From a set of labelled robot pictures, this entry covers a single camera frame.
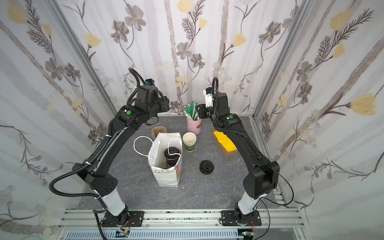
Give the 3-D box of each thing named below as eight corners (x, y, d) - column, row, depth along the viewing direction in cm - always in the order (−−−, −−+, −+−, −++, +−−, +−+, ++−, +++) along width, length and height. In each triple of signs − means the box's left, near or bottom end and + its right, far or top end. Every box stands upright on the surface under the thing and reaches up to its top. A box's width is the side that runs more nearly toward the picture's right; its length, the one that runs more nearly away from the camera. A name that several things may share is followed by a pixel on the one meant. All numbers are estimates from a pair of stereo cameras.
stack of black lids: (199, 174, 92) (200, 172, 89) (199, 162, 97) (199, 160, 94) (213, 174, 92) (214, 172, 89) (212, 162, 97) (213, 160, 94)
